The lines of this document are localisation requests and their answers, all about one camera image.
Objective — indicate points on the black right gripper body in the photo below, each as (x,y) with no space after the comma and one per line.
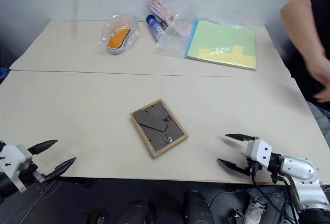
(255,168)

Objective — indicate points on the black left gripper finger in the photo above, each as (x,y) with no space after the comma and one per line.
(42,146)
(62,168)

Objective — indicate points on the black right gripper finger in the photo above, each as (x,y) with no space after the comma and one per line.
(233,166)
(242,137)

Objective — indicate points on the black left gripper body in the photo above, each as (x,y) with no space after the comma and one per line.
(29,175)

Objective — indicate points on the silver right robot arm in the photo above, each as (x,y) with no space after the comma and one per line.
(301,170)

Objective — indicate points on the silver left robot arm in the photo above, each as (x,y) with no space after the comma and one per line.
(6,189)

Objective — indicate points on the person's bare forearm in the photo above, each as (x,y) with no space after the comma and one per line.
(299,25)

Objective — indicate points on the person's bare hand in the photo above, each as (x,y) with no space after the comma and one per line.
(325,79)

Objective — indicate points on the blue denim trouser leg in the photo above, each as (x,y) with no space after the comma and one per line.
(265,193)

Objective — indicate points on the white sneaker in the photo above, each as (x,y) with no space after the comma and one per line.
(255,212)

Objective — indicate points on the dark rounded shape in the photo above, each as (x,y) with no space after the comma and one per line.
(197,208)
(138,212)

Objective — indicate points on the person's blue jeans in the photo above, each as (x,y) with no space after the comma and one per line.
(321,121)

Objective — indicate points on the blue object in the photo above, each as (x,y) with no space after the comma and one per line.
(3,74)

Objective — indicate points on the coloured paper stack in wrap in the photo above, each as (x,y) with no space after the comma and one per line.
(224,42)

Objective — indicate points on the clear plastic zip bag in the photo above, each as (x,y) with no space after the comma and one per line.
(175,34)

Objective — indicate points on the bagged shoe with orange insole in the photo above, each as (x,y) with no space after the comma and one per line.
(119,38)

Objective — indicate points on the blue and white tube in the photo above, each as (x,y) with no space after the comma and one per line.
(155,26)

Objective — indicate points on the pink fabric bundle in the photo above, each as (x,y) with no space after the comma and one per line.
(161,8)

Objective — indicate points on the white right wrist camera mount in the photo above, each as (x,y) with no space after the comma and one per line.
(259,150)

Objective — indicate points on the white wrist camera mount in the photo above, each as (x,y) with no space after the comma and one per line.
(259,150)
(13,158)

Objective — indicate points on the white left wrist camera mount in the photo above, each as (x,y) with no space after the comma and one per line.
(13,158)

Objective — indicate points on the wooden picture frame face down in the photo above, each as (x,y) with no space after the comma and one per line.
(158,127)

